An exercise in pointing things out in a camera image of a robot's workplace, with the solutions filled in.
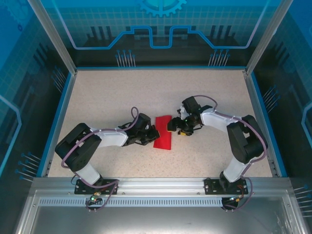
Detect red cloth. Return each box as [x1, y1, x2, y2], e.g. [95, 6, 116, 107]
[153, 115, 173, 150]

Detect steel sheet platform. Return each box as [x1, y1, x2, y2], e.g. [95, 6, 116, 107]
[14, 190, 308, 234]

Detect aluminium mounting rail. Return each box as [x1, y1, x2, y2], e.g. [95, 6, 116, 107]
[31, 177, 292, 197]

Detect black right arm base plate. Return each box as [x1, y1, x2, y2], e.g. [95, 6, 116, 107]
[204, 177, 250, 195]

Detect slotted grey cable duct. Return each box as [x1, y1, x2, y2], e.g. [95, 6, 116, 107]
[38, 197, 224, 208]

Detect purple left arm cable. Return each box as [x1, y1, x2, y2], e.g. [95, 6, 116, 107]
[60, 106, 140, 213]

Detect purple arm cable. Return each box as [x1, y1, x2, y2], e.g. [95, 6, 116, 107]
[60, 106, 140, 213]
[196, 95, 268, 213]

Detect aluminium blue side rail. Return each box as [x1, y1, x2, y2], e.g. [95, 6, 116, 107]
[36, 70, 78, 178]
[243, 69, 288, 178]

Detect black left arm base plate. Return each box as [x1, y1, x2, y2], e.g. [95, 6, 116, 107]
[74, 178, 120, 195]

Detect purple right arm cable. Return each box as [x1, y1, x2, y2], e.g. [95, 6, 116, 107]
[196, 95, 268, 213]

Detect blue printed enclosure panel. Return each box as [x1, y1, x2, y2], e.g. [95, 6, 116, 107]
[40, 0, 273, 68]
[0, 0, 74, 234]
[252, 0, 312, 234]

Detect aluminium frame post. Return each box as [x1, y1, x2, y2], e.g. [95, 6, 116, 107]
[26, 0, 78, 77]
[244, 0, 289, 77]

